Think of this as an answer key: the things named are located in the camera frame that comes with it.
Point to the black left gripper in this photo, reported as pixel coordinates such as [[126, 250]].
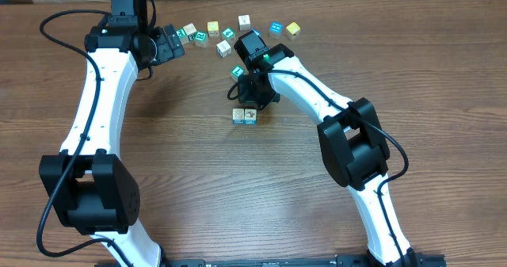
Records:
[[168, 47]]

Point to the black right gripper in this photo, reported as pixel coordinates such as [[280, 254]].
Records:
[[246, 94]]

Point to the green L block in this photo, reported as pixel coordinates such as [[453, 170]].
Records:
[[236, 72]]

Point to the acorn block yellow sides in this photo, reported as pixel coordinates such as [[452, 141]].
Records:
[[250, 116]]

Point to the owl block blue side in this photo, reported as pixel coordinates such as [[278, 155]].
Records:
[[238, 116]]

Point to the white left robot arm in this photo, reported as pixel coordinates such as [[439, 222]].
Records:
[[89, 187]]

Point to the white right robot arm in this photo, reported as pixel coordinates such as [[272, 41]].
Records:
[[353, 145]]

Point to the green C block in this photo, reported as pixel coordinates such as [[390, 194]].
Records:
[[182, 36]]

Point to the beige top block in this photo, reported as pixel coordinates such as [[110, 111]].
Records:
[[190, 31]]

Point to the green R block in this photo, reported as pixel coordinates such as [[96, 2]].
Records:
[[201, 39]]

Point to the yellow top block left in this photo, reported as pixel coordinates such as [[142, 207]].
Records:
[[213, 28]]

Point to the white plain block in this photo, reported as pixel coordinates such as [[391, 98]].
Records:
[[223, 48]]

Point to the green 4 block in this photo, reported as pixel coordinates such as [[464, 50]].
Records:
[[229, 35]]

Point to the blue top block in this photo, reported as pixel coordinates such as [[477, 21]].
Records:
[[275, 30]]

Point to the white block with drawing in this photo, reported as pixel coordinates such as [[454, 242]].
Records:
[[244, 23]]

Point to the yellow top block far right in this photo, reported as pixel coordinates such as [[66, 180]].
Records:
[[293, 30]]

